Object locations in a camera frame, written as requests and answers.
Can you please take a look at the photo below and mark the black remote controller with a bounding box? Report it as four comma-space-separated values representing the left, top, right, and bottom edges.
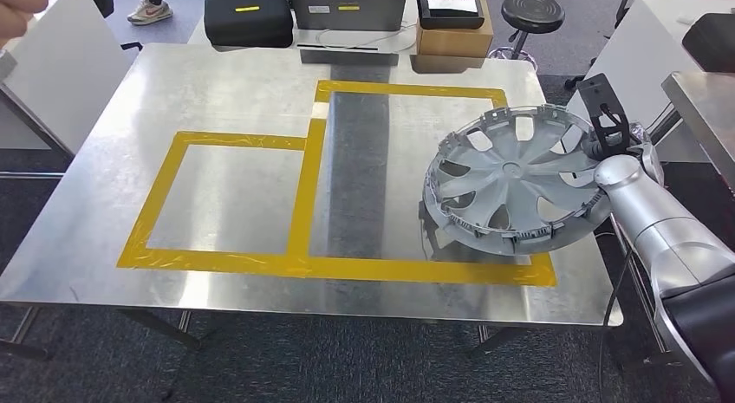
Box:
416, 0, 487, 31

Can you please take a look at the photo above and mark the white table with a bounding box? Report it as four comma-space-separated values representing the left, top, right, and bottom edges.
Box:
188, 0, 501, 75
565, 0, 735, 163

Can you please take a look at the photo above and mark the grey hard case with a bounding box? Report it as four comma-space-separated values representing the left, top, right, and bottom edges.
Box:
289, 0, 410, 33

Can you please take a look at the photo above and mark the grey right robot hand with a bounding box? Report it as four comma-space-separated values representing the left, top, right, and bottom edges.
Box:
581, 121, 666, 188

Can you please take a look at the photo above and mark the person's hand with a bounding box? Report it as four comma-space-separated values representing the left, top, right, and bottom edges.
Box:
0, 0, 106, 49

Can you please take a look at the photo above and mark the steel workbench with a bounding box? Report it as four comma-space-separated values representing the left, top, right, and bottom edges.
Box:
0, 42, 625, 361

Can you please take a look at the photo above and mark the person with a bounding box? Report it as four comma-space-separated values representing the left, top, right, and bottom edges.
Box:
126, 0, 174, 27

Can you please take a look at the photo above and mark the brown cardboard box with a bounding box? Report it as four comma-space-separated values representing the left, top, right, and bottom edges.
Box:
415, 0, 495, 59

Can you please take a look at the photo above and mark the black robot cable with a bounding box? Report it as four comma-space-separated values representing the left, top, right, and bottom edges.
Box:
596, 233, 633, 403

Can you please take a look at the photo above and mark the black hard case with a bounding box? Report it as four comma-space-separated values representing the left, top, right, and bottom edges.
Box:
204, 0, 295, 49
681, 12, 735, 75

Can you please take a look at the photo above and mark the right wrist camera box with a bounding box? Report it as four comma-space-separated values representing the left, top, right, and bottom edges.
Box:
576, 73, 633, 160

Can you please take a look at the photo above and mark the black round stool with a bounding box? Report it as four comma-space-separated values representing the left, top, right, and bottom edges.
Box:
488, 0, 567, 73

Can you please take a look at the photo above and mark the grey plastic wheel hubcap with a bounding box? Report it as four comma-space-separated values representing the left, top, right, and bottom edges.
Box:
423, 104, 613, 257

